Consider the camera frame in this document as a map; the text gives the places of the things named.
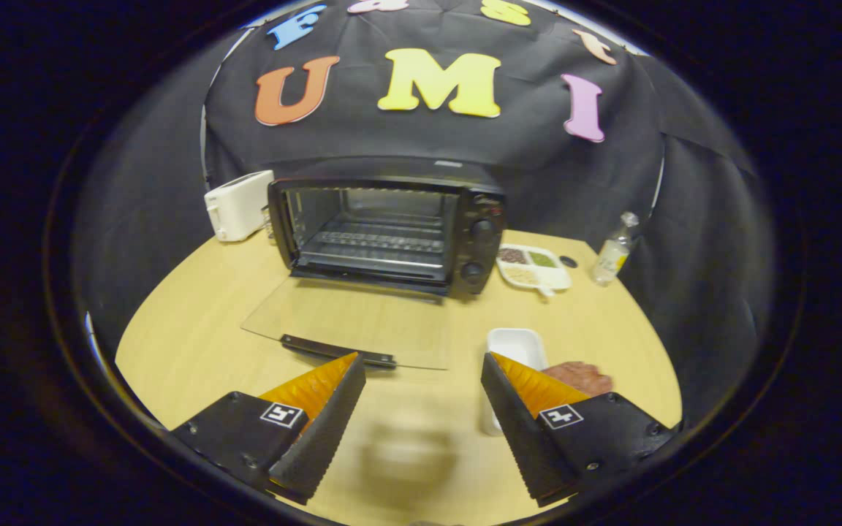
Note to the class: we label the white toaster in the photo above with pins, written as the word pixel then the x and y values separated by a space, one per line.
pixel 242 204

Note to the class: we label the white rectangular tray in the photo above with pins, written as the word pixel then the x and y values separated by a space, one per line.
pixel 516 345

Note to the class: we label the black backdrop cloth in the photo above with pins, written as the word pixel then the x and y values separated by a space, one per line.
pixel 392 146

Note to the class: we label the black toaster oven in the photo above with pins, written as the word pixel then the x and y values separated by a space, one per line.
pixel 479 212

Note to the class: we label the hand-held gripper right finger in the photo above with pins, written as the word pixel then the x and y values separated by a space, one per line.
pixel 520 431

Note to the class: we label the white divided plate with beans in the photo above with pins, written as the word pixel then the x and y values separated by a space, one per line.
pixel 538 276

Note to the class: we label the red meat piece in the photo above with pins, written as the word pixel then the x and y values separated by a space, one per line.
pixel 582 376

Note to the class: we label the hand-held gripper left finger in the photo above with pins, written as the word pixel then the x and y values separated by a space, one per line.
pixel 330 431

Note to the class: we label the clear plastic bottle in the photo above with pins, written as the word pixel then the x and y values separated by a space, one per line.
pixel 611 259

